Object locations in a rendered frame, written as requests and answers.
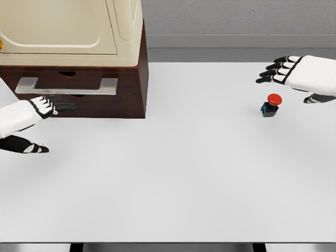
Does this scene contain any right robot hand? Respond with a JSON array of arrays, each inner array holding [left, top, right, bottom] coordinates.
[[255, 55, 336, 104]]

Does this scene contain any red button switch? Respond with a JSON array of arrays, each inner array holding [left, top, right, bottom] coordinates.
[[260, 93, 283, 118]]

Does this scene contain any cream appliance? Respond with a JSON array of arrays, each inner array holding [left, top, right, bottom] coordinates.
[[0, 0, 144, 68]]

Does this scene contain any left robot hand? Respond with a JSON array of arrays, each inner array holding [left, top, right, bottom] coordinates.
[[0, 94, 78, 154]]

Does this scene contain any brown wooden cabinet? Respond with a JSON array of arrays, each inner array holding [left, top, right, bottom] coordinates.
[[0, 20, 150, 119]]

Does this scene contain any brown drawer with silver handle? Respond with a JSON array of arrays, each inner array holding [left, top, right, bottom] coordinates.
[[0, 70, 139, 96]]

